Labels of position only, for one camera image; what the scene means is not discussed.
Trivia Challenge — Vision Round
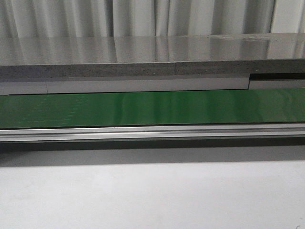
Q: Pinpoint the green conveyor belt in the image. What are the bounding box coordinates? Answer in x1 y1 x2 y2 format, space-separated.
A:
0 88 305 129

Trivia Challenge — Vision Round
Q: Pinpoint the grey stone-look table slab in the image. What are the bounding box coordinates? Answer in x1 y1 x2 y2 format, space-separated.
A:
0 33 305 80

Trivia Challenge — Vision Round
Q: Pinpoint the white pleated curtain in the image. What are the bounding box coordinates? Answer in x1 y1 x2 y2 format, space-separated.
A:
0 0 305 38

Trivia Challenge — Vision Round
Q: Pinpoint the grey rear side rail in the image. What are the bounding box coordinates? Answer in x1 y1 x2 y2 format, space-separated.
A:
0 75 305 95

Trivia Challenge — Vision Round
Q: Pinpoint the aluminium conveyor front rail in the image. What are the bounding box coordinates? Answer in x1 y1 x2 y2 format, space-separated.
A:
0 123 305 143

